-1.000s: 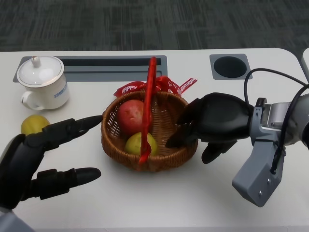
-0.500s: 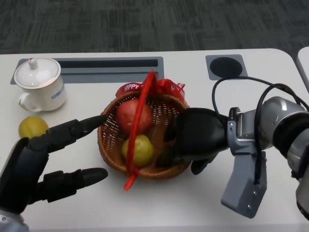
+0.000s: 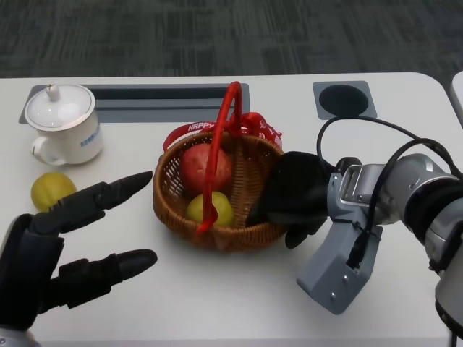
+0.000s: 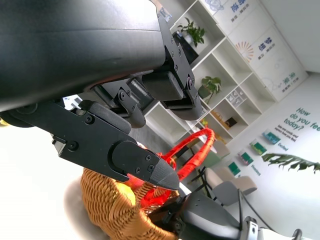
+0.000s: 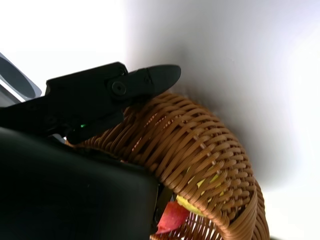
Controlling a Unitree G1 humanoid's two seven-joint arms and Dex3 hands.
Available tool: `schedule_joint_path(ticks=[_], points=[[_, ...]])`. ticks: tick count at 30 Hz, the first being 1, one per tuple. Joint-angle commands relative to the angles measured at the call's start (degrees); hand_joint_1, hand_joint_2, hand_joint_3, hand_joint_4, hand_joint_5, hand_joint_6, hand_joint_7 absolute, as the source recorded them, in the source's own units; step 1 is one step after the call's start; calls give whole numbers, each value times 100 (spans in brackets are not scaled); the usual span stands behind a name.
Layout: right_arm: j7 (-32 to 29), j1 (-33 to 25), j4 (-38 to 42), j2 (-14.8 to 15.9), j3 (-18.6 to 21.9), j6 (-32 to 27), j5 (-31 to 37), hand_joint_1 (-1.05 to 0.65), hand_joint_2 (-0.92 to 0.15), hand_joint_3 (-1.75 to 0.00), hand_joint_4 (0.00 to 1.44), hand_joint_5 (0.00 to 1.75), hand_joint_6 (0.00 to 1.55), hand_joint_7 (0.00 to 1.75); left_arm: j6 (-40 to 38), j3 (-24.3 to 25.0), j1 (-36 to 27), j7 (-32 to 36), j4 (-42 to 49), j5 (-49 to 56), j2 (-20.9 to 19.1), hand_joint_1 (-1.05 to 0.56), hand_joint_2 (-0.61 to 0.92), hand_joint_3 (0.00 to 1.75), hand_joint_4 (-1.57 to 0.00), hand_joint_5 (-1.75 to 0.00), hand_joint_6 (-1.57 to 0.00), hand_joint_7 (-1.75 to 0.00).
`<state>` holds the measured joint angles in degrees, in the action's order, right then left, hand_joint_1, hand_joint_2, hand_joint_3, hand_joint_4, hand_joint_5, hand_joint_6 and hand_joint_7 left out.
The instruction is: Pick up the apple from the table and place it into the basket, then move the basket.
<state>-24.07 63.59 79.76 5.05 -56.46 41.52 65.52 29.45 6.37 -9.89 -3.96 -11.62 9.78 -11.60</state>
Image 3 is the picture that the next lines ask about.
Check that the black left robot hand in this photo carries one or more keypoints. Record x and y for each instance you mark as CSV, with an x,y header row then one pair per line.
x,y
29,253

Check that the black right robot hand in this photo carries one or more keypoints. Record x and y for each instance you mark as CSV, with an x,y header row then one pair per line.
x,y
300,188

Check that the red apple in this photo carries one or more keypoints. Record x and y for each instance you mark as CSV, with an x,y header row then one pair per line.
x,y
197,166

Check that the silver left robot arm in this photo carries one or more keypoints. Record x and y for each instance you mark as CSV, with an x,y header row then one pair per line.
x,y
14,338

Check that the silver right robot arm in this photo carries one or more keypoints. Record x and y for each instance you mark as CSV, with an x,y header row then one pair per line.
x,y
416,188

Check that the yellow-green pear with stem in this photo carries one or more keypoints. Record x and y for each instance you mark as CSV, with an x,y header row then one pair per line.
x,y
50,189

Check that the red birthday ribbon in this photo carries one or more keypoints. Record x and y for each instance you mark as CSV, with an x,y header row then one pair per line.
x,y
264,128

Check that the white ceramic mug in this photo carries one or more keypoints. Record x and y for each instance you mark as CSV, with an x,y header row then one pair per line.
x,y
76,141

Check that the white mug lid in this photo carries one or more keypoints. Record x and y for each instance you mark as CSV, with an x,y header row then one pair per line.
x,y
58,108

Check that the white neighbouring table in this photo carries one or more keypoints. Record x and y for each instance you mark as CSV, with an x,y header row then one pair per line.
x,y
457,94

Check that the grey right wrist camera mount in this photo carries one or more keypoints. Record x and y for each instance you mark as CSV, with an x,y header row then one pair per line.
x,y
332,274

